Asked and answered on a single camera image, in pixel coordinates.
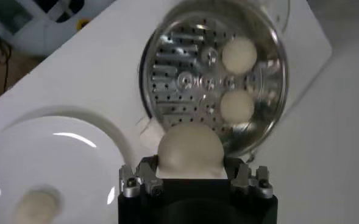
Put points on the white round plate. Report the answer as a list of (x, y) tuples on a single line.
[(60, 170)]

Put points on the perforated steel steamer basket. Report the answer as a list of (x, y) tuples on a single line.
[(182, 61)]

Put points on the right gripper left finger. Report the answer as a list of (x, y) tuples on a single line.
[(148, 176)]

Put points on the white steamed baozi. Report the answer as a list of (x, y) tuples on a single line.
[(237, 106), (191, 149), (239, 55), (37, 208)]

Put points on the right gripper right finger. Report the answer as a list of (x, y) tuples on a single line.
[(243, 178)]

